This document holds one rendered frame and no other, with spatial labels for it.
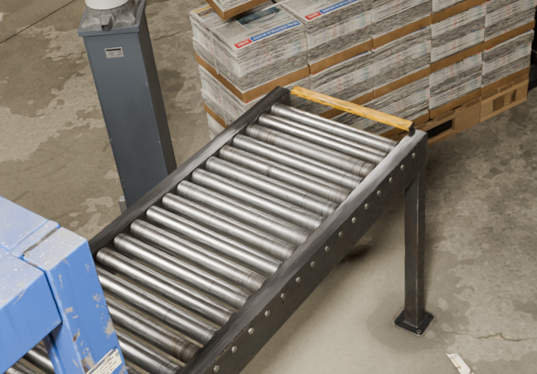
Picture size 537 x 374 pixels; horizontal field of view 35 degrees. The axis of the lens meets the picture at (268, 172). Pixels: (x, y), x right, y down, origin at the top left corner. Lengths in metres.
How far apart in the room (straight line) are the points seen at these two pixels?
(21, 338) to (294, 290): 1.10
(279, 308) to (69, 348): 0.94
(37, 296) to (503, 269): 2.36
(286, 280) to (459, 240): 1.39
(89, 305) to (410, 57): 2.46
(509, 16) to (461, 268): 1.15
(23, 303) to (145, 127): 2.00
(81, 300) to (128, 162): 2.00
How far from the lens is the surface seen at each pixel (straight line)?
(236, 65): 3.06
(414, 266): 2.88
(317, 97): 2.72
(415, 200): 2.69
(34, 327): 1.20
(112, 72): 3.00
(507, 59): 3.96
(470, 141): 3.90
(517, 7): 3.86
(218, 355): 2.00
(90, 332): 1.28
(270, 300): 2.09
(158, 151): 3.16
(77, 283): 1.21
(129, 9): 2.93
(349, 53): 3.31
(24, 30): 5.32
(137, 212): 2.41
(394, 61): 3.47
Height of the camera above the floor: 2.31
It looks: 38 degrees down
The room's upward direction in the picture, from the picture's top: 7 degrees counter-clockwise
